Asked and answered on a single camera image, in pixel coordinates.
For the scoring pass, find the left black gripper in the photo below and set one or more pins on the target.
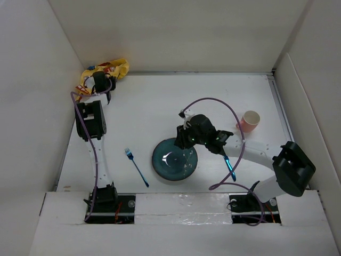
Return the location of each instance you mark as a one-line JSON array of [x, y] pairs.
[[113, 79]]

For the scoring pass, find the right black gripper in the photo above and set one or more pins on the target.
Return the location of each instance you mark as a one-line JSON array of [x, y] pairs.
[[180, 140]]

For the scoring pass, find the yellow car print cloth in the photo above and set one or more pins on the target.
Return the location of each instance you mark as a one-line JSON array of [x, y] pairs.
[[115, 68]]

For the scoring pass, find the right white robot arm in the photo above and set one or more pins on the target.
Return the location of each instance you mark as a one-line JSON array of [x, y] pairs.
[[292, 168]]

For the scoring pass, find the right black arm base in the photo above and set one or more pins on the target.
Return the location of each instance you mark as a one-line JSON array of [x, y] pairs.
[[246, 209]]

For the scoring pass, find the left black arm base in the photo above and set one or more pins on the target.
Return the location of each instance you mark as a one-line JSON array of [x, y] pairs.
[[122, 213]]

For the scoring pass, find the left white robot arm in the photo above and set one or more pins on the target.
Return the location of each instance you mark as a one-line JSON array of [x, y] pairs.
[[91, 127]]

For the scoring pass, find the blue metal knife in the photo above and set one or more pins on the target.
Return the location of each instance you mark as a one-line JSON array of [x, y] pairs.
[[230, 168]]

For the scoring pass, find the teal ceramic plate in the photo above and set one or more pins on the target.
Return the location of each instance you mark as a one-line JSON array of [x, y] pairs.
[[173, 163]]

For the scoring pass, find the blue metal fork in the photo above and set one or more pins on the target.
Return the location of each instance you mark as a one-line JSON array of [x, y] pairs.
[[131, 157]]

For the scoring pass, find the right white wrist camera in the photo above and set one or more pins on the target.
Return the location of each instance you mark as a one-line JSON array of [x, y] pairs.
[[186, 115]]

